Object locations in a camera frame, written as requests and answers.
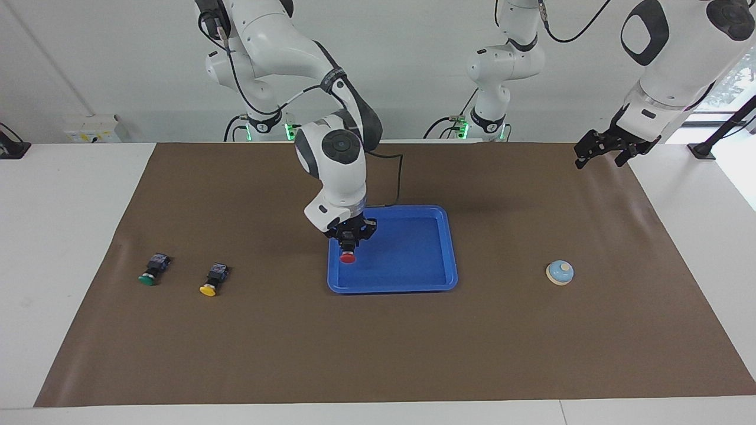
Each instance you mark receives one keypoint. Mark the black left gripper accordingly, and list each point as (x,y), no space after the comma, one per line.
(614,139)

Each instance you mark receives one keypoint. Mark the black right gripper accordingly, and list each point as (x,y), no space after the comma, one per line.
(366,225)

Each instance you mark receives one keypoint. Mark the red push button switch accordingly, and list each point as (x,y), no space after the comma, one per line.
(348,258)

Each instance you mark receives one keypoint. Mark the yellow push button switch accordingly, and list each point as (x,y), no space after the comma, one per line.
(211,283)

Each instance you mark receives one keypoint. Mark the green push button switch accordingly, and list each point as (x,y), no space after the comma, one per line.
(150,274)

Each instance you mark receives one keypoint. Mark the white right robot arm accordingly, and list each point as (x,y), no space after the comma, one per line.
(339,159)

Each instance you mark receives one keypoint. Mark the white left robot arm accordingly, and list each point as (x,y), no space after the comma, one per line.
(679,59)

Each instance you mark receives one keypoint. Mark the blue plastic tray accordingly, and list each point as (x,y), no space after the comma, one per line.
(407,260)

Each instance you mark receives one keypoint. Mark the light blue service bell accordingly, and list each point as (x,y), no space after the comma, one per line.
(559,274)

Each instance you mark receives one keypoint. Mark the black angled stand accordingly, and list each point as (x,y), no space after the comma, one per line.
(701,150)

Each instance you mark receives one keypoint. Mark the brown table mat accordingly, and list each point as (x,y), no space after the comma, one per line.
(295,354)

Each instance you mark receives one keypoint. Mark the glass window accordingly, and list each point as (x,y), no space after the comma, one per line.
(741,79)

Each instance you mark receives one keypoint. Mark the white wall socket box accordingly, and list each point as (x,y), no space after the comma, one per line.
(94,130)

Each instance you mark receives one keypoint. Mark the black clamp mount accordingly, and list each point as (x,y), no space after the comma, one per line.
(12,149)

